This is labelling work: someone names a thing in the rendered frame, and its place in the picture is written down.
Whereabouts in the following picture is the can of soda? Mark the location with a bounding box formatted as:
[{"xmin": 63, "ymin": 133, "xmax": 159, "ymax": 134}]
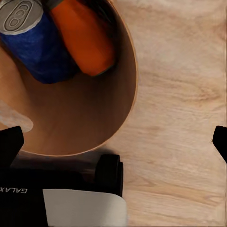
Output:
[
  {"xmin": 45, "ymin": 0, "xmax": 117, "ymax": 78},
  {"xmin": 68, "ymin": 0, "xmax": 115, "ymax": 65},
  {"xmin": 0, "ymin": 0, "xmax": 71, "ymax": 84}
]

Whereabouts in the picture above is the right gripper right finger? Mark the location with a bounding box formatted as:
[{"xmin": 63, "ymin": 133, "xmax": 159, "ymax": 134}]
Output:
[{"xmin": 212, "ymin": 126, "xmax": 227, "ymax": 163}]

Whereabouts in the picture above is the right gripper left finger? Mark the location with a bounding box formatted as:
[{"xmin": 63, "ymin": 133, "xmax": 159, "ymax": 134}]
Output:
[{"xmin": 0, "ymin": 126, "xmax": 24, "ymax": 182}]

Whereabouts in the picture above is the trash can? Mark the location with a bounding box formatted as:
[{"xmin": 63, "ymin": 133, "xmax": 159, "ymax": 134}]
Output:
[{"xmin": 0, "ymin": 0, "xmax": 139, "ymax": 157}]

